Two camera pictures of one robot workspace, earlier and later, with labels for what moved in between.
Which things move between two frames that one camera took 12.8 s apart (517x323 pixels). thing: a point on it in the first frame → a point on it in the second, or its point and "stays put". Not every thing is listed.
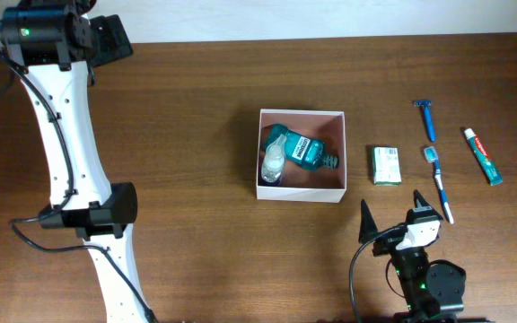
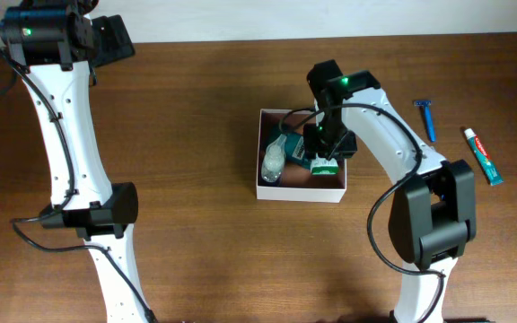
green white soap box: x=387 y=170 → x=324 y=167
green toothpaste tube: x=486 y=162 stays put
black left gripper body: x=111 y=41 stays put
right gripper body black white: x=390 y=240 → x=328 y=146
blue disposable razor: x=428 y=117 stays put
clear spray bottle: x=274 y=160 stays put
